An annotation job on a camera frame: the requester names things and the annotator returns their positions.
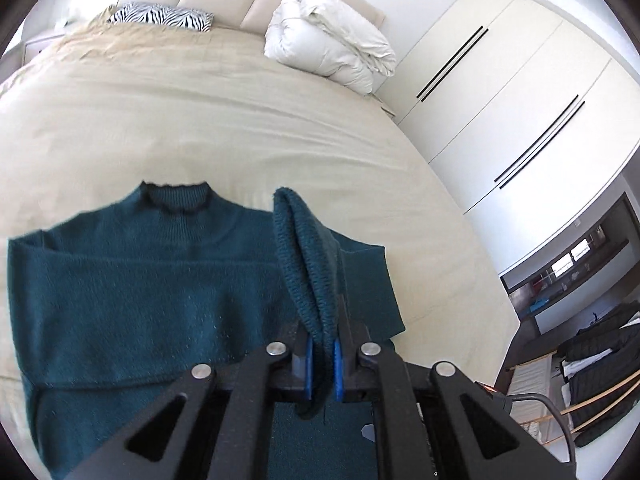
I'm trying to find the zebra print pillow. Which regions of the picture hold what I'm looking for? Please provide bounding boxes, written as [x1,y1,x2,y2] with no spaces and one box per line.
[106,4,214,33]

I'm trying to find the wooden clothes rack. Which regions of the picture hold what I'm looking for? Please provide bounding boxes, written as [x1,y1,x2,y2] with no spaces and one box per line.
[505,350,640,436]

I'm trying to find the white rolled duvet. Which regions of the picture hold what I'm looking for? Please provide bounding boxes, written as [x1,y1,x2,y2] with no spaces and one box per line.
[263,0,398,95]

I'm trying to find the white nightstand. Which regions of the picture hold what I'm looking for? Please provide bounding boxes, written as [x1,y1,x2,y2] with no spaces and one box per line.
[22,34,66,64]

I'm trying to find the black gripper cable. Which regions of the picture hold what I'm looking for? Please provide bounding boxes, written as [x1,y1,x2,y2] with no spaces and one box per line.
[502,394,577,467]

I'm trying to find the black wardrobe handle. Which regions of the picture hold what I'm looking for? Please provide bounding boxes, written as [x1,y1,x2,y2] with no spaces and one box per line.
[499,101,586,190]
[417,26,484,98]
[493,95,580,183]
[422,29,489,102]

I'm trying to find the white wardrobe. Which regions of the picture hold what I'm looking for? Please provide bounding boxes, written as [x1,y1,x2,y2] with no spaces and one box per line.
[377,0,640,276]

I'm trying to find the dark wooden shelf unit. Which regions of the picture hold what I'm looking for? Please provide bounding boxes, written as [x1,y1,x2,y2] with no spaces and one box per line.
[500,192,640,323]

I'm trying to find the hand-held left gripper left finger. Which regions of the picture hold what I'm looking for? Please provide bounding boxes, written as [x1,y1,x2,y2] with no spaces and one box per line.
[65,322,316,480]

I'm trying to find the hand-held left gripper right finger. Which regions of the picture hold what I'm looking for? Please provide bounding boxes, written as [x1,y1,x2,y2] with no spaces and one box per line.
[331,294,576,480]

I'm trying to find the black jacket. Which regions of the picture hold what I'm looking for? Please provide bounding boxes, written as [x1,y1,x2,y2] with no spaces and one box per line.
[555,302,640,448]

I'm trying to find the teal knit sweater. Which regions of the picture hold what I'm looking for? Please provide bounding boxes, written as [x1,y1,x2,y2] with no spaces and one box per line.
[7,180,407,480]

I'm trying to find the bed with beige sheet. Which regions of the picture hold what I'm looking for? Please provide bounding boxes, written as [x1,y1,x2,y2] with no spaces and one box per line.
[0,24,522,463]

